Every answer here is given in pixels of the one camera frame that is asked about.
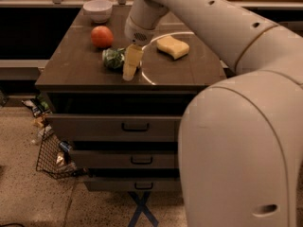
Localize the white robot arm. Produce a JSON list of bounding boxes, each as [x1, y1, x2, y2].
[[125, 0, 303, 227]]

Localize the bottom grey drawer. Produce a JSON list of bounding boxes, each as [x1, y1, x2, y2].
[[83, 177, 181, 191]]

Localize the green soda can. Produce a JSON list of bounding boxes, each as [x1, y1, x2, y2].
[[102, 48, 126, 70]]

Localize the grey drawer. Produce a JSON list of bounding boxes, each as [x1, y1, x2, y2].
[[83, 177, 181, 191], [70, 150, 178, 169], [46, 113, 181, 142]]

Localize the yellow sponge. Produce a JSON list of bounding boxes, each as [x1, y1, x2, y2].
[[156, 36, 189, 60]]

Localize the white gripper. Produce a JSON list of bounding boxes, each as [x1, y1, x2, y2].
[[122, 16, 155, 81]]

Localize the middle grey drawer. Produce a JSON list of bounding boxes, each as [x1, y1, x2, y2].
[[70, 150, 178, 169]]

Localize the snack bags on floor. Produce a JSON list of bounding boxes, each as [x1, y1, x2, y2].
[[22, 95, 52, 138]]

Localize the grey drawer cabinet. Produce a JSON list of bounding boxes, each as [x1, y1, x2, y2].
[[36, 13, 225, 181]]

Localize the blue tape cross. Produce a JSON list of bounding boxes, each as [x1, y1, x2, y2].
[[128, 191, 159, 227]]

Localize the top grey drawer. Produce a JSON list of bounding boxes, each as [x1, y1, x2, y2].
[[46, 113, 181, 142]]

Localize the black wire basket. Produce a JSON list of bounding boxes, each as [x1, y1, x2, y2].
[[36, 134, 86, 180]]

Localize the orange fruit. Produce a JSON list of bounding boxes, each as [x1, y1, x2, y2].
[[91, 26, 114, 48]]

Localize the white bowl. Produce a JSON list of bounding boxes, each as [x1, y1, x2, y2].
[[82, 0, 113, 24]]

